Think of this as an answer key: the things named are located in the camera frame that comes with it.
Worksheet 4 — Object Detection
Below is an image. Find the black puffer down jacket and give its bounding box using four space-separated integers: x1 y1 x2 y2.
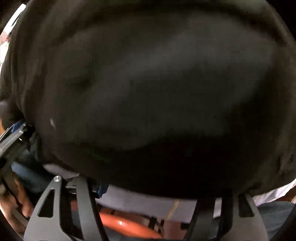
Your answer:
1 1 295 199

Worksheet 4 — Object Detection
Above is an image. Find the left hand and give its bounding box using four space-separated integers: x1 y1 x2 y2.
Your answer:
1 178 34 234

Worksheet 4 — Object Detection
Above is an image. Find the lavender plaid bed sheet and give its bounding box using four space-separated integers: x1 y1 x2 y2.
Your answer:
43 164 295 223

